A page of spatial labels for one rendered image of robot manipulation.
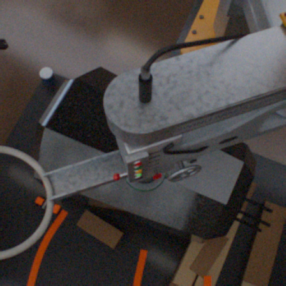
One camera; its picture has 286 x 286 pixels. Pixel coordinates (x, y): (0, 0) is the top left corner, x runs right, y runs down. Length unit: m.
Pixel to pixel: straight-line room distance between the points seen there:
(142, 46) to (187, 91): 2.13
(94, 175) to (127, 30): 1.89
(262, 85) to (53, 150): 1.29
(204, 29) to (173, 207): 1.10
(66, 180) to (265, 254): 1.55
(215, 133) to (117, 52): 1.93
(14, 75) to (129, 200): 1.65
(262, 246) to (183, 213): 0.87
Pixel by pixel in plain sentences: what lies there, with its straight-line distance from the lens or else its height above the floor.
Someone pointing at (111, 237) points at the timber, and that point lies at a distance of 2.67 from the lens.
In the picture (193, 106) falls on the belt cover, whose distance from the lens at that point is 1.20.
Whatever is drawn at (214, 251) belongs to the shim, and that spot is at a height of 0.21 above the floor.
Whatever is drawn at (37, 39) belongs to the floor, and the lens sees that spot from 3.48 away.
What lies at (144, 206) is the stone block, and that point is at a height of 0.68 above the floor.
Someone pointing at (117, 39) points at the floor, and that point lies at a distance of 3.37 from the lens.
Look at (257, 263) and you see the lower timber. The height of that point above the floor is 0.09.
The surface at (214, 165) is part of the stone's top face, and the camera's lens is 2.06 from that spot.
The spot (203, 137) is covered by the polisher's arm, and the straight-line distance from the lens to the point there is 1.50.
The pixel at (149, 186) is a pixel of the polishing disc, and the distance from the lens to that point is 1.95.
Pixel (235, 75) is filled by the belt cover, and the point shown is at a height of 1.70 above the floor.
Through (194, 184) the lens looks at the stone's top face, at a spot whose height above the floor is 0.83.
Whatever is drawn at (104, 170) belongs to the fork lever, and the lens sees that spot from 1.77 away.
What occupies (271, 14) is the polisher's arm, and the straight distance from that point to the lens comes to 1.73.
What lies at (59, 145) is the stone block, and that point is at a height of 0.78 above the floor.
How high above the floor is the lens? 2.78
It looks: 70 degrees down
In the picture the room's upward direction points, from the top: straight up
